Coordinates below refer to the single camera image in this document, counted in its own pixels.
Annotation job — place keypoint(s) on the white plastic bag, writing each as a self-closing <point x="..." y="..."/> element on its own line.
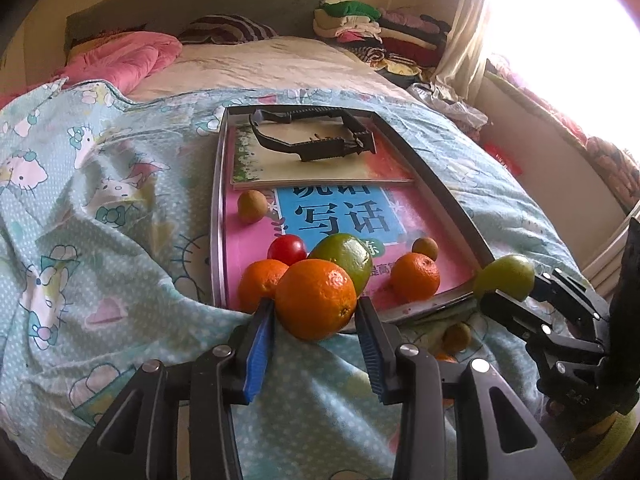
<point x="445" y="102"/>

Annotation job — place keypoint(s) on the pink quilt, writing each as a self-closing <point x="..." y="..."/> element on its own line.
<point x="125" y="60"/>

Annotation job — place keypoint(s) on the pile of folded clothes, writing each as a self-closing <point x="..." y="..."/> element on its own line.
<point x="390" y="35"/>

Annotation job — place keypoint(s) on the cream curtain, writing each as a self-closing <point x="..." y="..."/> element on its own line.
<point x="465" y="40"/>

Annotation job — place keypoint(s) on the orange mandarin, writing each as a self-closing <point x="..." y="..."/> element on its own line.
<point x="415" y="276"/>
<point x="315" y="300"/>
<point x="257" y="282"/>

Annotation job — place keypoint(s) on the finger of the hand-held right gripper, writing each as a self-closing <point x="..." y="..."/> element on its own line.
<point x="570" y="295"/>
<point x="520" y="317"/>

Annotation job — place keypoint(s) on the grey bed headboard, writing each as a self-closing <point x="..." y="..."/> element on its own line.
<point x="200" y="0"/>

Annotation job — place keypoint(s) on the beige bed sheet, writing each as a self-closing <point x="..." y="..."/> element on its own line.
<point x="260" y="67"/>

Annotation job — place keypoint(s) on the red tomato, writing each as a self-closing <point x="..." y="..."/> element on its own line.
<point x="286" y="249"/>

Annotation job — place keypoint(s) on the black plastic bracket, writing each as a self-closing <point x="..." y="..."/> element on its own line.
<point x="320" y="150"/>

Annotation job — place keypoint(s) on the cartoon cat printed blanket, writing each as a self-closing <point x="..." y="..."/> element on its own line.
<point x="100" y="260"/>

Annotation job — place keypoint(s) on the green and white book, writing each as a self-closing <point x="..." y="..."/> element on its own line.
<point x="280" y="170"/>

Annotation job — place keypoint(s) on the pink book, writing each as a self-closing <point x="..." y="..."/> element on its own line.
<point x="250" y="245"/>

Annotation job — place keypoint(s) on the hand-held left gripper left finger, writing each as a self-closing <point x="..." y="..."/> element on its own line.
<point x="257" y="355"/>

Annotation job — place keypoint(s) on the brown kiwi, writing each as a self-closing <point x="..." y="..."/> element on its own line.
<point x="251" y="206"/>
<point x="425" y="248"/>
<point x="456" y="336"/>

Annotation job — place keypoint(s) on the striped pillow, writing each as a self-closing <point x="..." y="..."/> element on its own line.
<point x="225" y="29"/>

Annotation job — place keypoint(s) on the red plastic bag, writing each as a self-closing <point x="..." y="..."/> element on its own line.
<point x="505" y="159"/>

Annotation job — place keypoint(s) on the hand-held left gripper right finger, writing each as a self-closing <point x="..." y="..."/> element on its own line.
<point x="372" y="350"/>

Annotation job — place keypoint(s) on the metal tray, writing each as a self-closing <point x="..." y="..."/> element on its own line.
<point x="440" y="180"/>

